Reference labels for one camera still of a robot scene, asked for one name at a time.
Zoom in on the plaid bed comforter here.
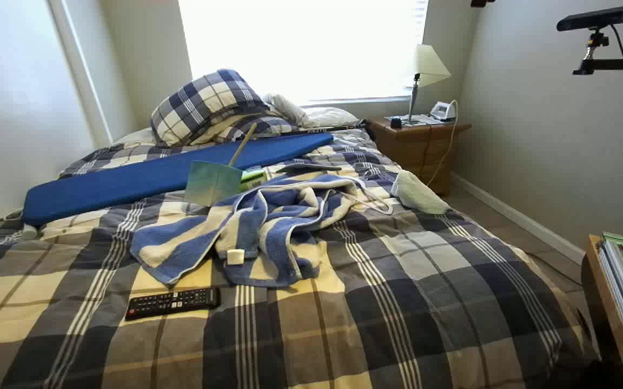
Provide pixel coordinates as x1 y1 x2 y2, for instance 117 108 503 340
0 129 595 389

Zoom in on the white phone on nightstand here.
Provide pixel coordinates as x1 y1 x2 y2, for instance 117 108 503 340
430 102 456 122

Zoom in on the white table lamp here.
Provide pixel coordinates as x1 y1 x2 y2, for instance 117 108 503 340
406 43 449 122

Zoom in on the blue white striped towel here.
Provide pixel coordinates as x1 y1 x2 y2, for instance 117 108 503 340
129 172 387 287

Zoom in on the blue ironing board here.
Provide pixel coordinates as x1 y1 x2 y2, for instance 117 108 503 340
21 132 334 227

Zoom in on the wooden nightstand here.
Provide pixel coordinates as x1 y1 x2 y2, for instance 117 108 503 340
366 118 468 196

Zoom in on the white pillow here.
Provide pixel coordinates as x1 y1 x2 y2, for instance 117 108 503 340
263 96 360 129

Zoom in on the black camera on stand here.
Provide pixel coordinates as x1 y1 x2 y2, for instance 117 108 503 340
555 7 623 75

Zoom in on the black TV remote control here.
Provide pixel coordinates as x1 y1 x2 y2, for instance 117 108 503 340
125 287 221 319

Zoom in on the light green folded cloth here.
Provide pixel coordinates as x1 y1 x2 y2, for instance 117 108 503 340
392 171 449 215

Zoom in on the plaid pillow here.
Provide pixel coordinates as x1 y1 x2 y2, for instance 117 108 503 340
150 70 297 146

